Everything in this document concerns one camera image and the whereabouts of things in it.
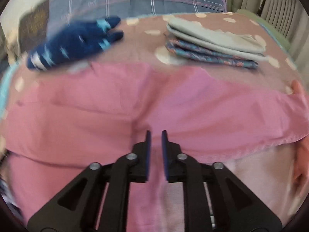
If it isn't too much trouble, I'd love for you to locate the pink polka dot bed sheet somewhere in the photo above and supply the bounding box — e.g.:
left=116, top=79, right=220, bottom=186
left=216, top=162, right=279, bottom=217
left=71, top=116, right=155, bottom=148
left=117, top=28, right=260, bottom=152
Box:
left=0, top=13, right=305, bottom=150

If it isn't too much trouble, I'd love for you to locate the dark blue star plush toy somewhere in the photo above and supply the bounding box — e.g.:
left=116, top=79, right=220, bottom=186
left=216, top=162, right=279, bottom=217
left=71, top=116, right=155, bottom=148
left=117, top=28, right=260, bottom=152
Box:
left=26, top=16, right=125, bottom=72

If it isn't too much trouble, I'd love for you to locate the dark brown patterned object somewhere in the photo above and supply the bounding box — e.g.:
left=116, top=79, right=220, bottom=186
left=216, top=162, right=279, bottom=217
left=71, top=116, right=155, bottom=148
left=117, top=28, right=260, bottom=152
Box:
left=18, top=5, right=51, bottom=52

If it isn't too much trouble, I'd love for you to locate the blue plaid pillow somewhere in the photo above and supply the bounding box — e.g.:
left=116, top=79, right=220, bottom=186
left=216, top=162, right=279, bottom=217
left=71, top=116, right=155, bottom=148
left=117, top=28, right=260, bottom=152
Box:
left=47, top=0, right=228, bottom=31

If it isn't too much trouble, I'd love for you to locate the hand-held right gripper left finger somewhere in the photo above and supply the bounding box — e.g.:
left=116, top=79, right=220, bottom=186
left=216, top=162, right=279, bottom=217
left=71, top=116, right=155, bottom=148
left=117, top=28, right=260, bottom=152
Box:
left=27, top=130, right=152, bottom=232

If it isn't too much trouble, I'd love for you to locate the beige curtain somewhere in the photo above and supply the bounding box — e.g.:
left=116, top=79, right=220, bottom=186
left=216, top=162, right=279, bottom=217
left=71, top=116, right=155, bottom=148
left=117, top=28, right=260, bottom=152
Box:
left=224, top=0, right=309, bottom=62

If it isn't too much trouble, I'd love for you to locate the green bed cover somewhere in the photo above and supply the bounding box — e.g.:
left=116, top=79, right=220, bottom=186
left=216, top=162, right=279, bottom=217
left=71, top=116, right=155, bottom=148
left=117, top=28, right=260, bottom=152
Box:
left=235, top=8, right=294, bottom=54

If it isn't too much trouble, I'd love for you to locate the grey folded cloth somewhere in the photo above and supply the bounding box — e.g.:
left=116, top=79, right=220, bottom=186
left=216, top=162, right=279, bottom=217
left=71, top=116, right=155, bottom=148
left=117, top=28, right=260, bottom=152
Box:
left=166, top=17, right=266, bottom=54
left=169, top=30, right=269, bottom=63

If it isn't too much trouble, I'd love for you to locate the pink garment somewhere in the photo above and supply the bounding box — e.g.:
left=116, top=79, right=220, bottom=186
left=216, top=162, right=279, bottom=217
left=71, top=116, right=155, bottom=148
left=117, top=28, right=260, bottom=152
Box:
left=5, top=61, right=309, bottom=232

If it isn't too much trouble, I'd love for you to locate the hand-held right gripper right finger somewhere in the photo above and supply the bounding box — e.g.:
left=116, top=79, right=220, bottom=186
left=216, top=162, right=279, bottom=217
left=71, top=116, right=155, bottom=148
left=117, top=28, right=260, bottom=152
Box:
left=161, top=130, right=283, bottom=232

